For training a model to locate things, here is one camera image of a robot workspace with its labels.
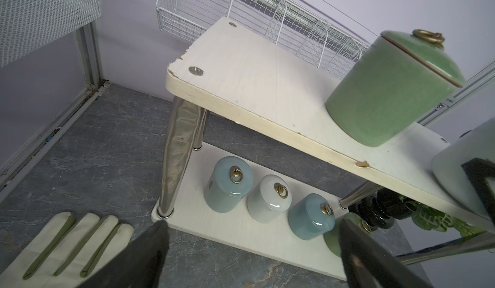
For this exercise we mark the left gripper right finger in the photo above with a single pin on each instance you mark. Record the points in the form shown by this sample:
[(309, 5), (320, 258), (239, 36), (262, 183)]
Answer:
[(366, 264)]

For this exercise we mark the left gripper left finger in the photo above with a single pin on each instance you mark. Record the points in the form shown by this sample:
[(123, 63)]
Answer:
[(138, 265)]

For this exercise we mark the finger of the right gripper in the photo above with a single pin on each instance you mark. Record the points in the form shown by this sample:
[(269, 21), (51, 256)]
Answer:
[(478, 171)]

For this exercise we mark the large white tea canister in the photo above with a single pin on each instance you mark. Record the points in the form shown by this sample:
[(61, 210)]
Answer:
[(446, 165)]

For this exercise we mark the large green tea canister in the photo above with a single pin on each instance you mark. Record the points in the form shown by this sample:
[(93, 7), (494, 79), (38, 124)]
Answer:
[(400, 78)]

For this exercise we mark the small blue-grey canister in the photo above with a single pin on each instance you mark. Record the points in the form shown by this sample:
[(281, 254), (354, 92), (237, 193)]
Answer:
[(231, 180)]

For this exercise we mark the small blue tea canister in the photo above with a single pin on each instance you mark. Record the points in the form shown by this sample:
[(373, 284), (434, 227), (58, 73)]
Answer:
[(313, 216)]

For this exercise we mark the small white tea canister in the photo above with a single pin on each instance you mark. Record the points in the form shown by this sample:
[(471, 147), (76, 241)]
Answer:
[(270, 199)]

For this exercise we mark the white two-tier shelf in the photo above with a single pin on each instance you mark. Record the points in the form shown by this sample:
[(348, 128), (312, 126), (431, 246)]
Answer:
[(235, 73)]

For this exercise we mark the potted green plant black vase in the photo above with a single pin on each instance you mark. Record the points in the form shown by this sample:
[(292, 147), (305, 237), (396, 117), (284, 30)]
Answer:
[(382, 209)]

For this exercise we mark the cream green glove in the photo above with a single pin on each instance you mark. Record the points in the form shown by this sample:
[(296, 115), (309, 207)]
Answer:
[(68, 251)]

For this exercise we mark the white mesh basket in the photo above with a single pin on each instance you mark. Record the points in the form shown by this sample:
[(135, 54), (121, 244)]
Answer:
[(27, 25)]

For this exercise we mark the white wire wall rack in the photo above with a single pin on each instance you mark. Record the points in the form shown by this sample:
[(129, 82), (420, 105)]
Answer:
[(282, 22)]

